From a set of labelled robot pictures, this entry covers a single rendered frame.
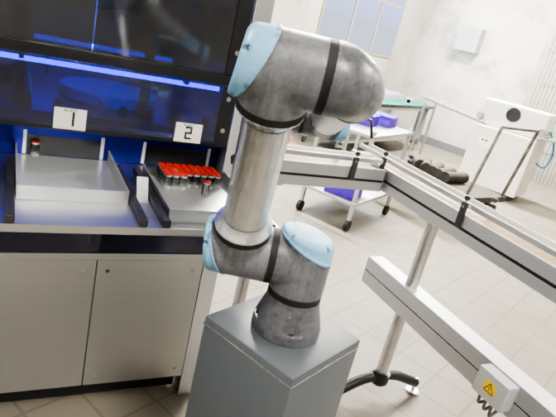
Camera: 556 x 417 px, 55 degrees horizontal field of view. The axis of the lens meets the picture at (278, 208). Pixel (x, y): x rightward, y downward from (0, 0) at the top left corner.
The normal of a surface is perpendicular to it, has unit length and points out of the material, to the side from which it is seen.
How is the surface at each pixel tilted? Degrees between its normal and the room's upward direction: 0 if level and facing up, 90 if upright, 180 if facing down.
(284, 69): 89
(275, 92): 114
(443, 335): 90
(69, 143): 90
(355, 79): 80
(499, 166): 90
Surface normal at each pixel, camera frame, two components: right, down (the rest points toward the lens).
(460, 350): -0.88, -0.05
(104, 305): 0.41, 0.40
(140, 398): 0.22, -0.92
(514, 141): -0.61, 0.13
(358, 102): 0.47, 0.69
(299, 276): -0.02, 0.34
